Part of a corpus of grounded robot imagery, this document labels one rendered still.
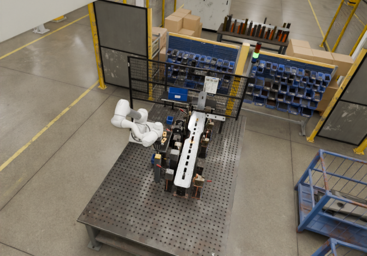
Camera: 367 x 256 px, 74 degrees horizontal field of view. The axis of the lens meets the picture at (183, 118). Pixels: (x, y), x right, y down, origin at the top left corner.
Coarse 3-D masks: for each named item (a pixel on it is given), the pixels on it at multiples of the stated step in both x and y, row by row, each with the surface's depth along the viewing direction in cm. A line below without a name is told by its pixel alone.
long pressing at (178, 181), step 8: (192, 112) 374; (200, 112) 377; (192, 120) 361; (200, 120) 362; (192, 128) 347; (200, 128) 349; (184, 144) 322; (192, 144) 324; (184, 152) 311; (192, 152) 312; (184, 160) 301; (192, 160) 302; (184, 168) 292; (192, 168) 293; (176, 176) 282; (176, 184) 274; (184, 184) 275
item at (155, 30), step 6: (156, 30) 603; (162, 30) 606; (162, 36) 583; (162, 42) 594; (162, 48) 597; (156, 54) 626; (162, 54) 576; (156, 60) 611; (162, 60) 586; (162, 72) 607; (156, 78) 622
